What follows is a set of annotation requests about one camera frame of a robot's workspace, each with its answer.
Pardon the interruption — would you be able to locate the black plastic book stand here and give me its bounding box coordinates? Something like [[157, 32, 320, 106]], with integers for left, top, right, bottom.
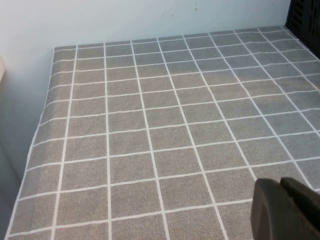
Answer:
[[284, 0, 320, 43]]

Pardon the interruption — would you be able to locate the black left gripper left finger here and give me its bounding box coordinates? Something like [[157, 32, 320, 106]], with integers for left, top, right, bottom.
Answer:
[[250, 177, 320, 240]]

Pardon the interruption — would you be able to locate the pale flat board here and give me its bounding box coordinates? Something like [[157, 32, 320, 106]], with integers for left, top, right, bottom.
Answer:
[[0, 55, 7, 85]]

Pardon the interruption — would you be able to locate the grey checked tablecloth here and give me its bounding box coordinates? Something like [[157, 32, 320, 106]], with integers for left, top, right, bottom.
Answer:
[[6, 24, 320, 240]]

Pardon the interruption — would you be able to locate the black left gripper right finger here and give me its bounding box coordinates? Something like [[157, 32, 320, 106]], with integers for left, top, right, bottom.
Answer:
[[279, 176, 320, 227]]

